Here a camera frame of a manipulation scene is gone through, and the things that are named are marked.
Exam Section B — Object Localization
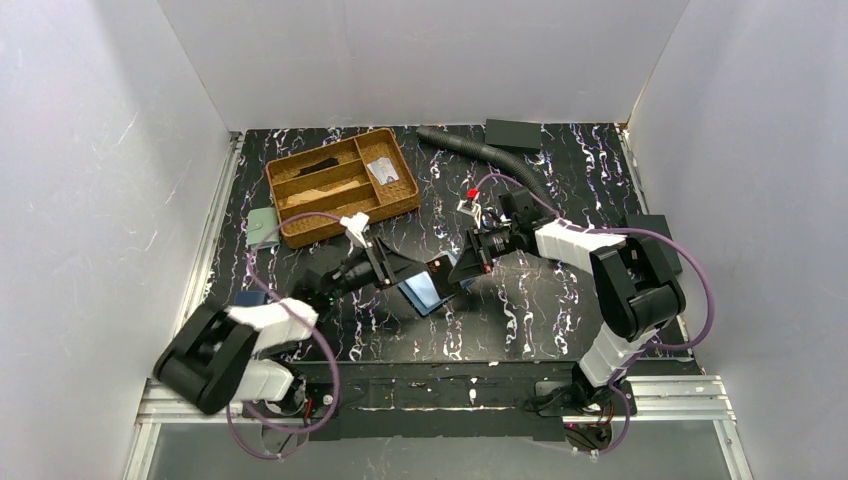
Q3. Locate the dark credit card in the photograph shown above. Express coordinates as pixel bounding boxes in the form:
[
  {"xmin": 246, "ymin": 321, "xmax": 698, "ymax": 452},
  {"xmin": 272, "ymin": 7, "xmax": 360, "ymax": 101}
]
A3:
[{"xmin": 427, "ymin": 255, "xmax": 459, "ymax": 298}]

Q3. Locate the light blue card holder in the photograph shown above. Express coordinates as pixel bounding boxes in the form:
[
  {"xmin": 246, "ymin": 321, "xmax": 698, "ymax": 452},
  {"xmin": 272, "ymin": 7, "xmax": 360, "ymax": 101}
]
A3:
[{"xmin": 398, "ymin": 251, "xmax": 467, "ymax": 316}]

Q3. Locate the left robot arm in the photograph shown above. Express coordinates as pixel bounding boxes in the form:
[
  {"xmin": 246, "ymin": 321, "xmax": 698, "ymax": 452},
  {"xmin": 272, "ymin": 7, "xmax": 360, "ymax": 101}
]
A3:
[{"xmin": 153, "ymin": 238, "xmax": 428, "ymax": 415}]

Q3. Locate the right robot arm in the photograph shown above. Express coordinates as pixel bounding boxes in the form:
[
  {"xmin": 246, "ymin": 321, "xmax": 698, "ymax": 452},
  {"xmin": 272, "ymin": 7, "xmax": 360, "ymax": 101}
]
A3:
[{"xmin": 447, "ymin": 188, "xmax": 686, "ymax": 405}]

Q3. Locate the white card in tray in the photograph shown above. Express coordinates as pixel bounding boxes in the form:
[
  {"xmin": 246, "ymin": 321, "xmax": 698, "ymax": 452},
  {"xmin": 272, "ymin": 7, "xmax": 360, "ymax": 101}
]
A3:
[{"xmin": 366, "ymin": 157, "xmax": 400, "ymax": 186}]

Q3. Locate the wooden utensil in tray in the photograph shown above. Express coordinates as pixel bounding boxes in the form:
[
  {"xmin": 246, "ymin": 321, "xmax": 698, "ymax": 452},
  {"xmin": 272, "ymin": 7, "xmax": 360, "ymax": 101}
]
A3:
[{"xmin": 284, "ymin": 180, "xmax": 361, "ymax": 207}]

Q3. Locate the woven wicker organizer tray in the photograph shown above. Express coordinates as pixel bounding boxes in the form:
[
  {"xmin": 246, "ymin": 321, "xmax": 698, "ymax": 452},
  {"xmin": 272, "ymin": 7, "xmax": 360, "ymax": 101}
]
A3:
[{"xmin": 265, "ymin": 128, "xmax": 421, "ymax": 249}]

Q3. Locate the black flat box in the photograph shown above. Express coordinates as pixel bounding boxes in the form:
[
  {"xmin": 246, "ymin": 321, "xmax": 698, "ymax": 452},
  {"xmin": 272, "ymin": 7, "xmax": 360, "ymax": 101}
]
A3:
[{"xmin": 485, "ymin": 119, "xmax": 542, "ymax": 153}]

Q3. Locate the green small wallet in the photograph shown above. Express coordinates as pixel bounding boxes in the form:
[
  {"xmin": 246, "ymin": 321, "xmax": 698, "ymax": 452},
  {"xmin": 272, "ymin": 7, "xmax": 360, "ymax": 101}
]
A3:
[{"xmin": 246, "ymin": 207, "xmax": 281, "ymax": 250}]

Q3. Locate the black item in tray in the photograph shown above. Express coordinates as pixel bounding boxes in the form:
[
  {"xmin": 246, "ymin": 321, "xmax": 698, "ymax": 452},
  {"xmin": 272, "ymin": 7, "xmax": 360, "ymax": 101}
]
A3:
[{"xmin": 296, "ymin": 157, "xmax": 340, "ymax": 177}]

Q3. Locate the dark blue wallet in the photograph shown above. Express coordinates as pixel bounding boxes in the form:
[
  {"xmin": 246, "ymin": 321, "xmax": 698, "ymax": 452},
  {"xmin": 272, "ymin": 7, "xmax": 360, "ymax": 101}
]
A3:
[{"xmin": 233, "ymin": 291, "xmax": 269, "ymax": 307}]

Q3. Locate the black box right side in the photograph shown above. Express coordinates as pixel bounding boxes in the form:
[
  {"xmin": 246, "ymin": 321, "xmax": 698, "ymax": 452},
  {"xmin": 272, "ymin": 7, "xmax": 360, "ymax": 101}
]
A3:
[{"xmin": 622, "ymin": 213, "xmax": 684, "ymax": 276}]

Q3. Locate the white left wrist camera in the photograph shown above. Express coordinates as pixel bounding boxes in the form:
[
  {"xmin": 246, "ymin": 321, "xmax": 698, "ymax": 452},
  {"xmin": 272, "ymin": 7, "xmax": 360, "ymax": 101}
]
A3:
[{"xmin": 338, "ymin": 212, "xmax": 370, "ymax": 249}]

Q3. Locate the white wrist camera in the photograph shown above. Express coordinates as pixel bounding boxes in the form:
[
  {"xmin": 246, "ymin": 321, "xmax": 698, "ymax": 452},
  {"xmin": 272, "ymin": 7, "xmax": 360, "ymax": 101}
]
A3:
[
  {"xmin": 338, "ymin": 212, "xmax": 370, "ymax": 249},
  {"xmin": 457, "ymin": 188, "xmax": 483, "ymax": 230}
]

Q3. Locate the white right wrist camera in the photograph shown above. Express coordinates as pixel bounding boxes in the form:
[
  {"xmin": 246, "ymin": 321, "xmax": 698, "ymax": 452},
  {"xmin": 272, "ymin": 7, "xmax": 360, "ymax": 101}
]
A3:
[{"xmin": 457, "ymin": 188, "xmax": 483, "ymax": 230}]

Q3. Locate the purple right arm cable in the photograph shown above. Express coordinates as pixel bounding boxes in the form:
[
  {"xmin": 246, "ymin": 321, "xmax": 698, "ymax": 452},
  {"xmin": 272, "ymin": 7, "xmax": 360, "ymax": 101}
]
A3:
[{"xmin": 470, "ymin": 173, "xmax": 718, "ymax": 458}]

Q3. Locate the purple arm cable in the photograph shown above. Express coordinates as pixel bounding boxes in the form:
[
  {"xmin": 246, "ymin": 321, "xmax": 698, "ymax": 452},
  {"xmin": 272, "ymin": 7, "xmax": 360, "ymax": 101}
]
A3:
[
  {"xmin": 225, "ymin": 211, "xmax": 359, "ymax": 462},
  {"xmin": 470, "ymin": 173, "xmax": 718, "ymax": 458}
]

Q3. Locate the black corrugated hose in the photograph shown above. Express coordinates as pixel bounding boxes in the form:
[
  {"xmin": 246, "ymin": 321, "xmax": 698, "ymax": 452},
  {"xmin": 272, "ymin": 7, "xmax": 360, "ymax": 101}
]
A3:
[{"xmin": 416, "ymin": 125, "xmax": 558, "ymax": 217}]

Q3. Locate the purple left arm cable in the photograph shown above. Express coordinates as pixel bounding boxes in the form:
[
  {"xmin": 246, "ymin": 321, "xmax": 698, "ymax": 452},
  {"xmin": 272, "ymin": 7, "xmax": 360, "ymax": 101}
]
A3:
[{"xmin": 225, "ymin": 211, "xmax": 359, "ymax": 462}]

